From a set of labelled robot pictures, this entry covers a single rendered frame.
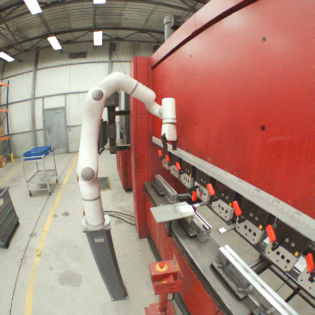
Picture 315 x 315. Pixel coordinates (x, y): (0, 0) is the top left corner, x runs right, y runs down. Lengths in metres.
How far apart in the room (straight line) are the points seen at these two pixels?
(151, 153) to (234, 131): 1.31
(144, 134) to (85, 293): 1.87
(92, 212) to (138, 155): 1.03
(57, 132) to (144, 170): 6.82
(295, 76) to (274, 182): 0.35
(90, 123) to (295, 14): 1.00
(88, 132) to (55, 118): 7.50
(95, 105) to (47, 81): 7.95
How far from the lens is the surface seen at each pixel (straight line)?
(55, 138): 8.42
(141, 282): 1.95
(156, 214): 1.15
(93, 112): 0.86
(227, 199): 0.80
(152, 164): 1.92
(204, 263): 1.01
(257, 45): 0.68
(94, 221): 1.06
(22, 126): 9.12
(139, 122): 1.81
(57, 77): 8.63
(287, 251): 0.64
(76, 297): 1.96
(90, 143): 0.88
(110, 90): 0.95
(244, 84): 0.69
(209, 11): 0.98
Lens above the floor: 1.65
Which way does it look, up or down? 15 degrees down
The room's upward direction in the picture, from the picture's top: straight up
